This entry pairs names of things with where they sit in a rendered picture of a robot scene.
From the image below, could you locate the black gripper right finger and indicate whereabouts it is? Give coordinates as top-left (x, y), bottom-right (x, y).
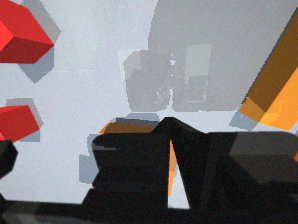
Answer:
top-left (169, 117), bottom-right (298, 210)

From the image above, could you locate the red square block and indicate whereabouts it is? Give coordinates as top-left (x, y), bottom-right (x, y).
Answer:
top-left (0, 105), bottom-right (39, 143)
top-left (0, 0), bottom-right (54, 64)

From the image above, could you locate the orange block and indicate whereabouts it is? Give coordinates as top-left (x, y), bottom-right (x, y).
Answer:
top-left (99, 122), bottom-right (177, 196)

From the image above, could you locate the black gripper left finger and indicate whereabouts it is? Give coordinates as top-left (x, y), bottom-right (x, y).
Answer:
top-left (92, 117), bottom-right (171, 208)

